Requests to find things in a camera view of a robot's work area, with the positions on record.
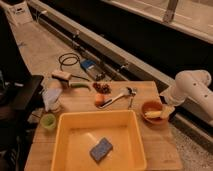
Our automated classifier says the blue sponge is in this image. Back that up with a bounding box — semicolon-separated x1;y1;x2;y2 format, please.
89;138;113;163

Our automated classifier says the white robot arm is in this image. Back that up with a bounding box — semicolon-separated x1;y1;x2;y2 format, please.
161;70;213;126

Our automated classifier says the green plastic cup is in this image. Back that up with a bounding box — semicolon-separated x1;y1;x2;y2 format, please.
40;114;56;131

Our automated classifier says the dark grape bunch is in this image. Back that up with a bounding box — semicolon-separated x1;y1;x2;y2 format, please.
93;82;111;94

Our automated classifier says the orange carrot piece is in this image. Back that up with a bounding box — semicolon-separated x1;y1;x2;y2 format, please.
94;93;105;106

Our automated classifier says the metal fork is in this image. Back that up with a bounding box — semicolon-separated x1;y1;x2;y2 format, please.
128;88;137;109

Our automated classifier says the blue box device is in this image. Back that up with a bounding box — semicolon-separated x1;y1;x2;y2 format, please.
80;59;95;70

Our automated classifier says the green chili pepper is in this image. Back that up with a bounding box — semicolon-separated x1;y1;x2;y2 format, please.
69;83;91;91

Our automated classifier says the tan scrub brush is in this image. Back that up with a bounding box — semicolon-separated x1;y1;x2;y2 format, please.
52;70;71;81

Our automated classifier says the orange bowl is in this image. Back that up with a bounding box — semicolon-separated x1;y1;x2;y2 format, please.
141;101;168;125

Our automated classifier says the yellow corn cob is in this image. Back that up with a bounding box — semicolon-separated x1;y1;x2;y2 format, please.
145;111;162;118

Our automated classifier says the yellow plastic bin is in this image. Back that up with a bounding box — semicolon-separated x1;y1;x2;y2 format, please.
51;110;147;171

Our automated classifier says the white cloth glove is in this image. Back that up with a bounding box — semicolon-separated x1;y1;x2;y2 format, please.
42;88;62;111

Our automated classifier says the white sign board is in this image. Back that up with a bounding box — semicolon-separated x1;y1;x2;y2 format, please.
7;1;33;26

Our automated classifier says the black coiled cable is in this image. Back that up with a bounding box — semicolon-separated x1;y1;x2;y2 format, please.
58;52;81;72

